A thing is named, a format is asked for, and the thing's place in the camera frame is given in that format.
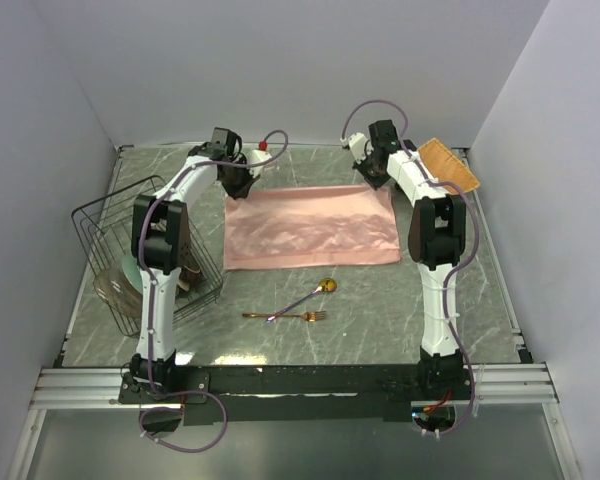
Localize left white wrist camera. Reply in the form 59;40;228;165
246;141;272;177

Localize clear glass bowl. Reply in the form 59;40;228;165
93;267;143;319

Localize gold spoon with purple handle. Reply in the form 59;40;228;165
266;277;337;323

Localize pink satin napkin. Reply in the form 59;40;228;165
223;184;401;270

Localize brown ceramic plate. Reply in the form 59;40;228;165
177;254;204;292

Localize aluminium rail frame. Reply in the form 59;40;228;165
9;363;582;479

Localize black wire dish rack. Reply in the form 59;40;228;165
71;175;223;338

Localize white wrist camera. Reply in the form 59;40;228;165
246;141;272;177
340;133;367;158

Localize teal green bowl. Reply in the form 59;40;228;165
121;254;143;293

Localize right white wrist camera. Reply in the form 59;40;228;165
340;133;367;158

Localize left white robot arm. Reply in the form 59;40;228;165
129;127;256;402

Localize rose gold fork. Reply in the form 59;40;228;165
241;311;327;322

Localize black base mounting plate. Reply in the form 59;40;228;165
118;364;472;426

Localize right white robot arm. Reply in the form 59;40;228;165
341;120;479;399

